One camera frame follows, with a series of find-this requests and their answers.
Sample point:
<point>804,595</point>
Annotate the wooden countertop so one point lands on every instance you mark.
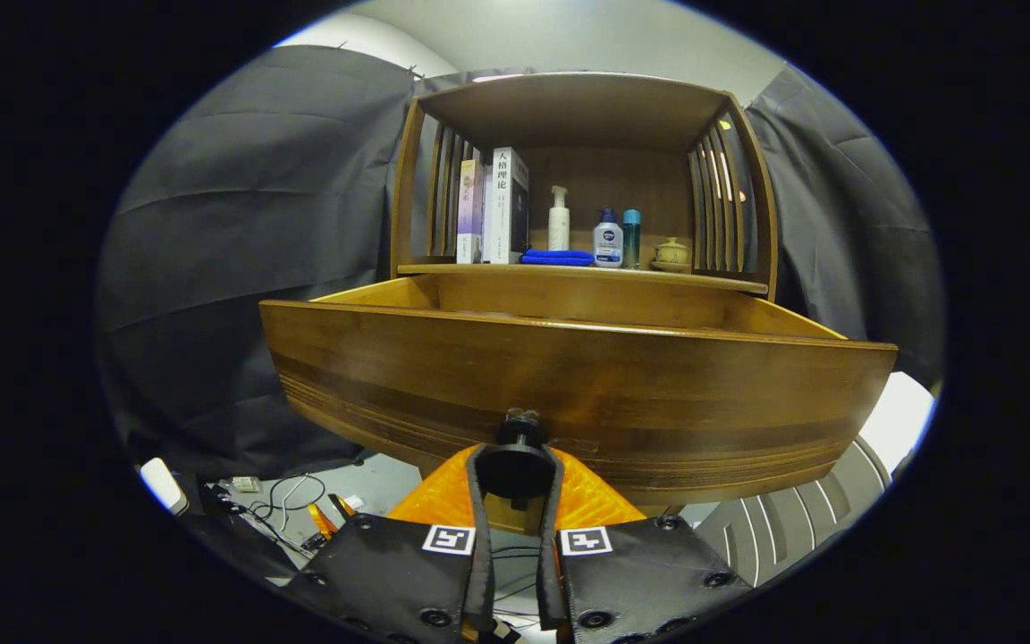
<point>497,269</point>

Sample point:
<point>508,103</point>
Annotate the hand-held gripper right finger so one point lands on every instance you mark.
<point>549,572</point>

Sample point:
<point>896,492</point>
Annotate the white thick book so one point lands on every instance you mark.
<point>499,210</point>

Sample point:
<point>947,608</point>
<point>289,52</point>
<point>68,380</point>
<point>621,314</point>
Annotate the brown wooden drawer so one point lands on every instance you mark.
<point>569,385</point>

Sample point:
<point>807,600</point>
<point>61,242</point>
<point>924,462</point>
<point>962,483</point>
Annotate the blue folded cloth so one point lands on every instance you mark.
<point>560,258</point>

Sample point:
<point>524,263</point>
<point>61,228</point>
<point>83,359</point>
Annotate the small white power strip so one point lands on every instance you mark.
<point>247,485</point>

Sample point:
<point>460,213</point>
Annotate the purple book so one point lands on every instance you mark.
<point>468,215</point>

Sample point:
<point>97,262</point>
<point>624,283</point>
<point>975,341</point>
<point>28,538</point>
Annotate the beige lidded teacup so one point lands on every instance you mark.
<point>671,255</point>

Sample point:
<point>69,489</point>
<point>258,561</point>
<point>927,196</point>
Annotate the white power adapter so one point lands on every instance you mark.
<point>164,485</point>

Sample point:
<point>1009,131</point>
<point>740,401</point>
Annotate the teal slim bottle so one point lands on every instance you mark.
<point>631,237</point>

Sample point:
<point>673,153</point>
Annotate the white pump bottle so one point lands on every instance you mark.
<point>559,228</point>

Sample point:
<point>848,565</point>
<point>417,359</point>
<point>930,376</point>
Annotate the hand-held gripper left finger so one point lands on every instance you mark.
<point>483,563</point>

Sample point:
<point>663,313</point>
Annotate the brown wooden cabinet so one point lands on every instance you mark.
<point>569,107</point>

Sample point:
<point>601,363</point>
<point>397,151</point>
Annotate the white bottle blue label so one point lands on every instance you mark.
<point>608,246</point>

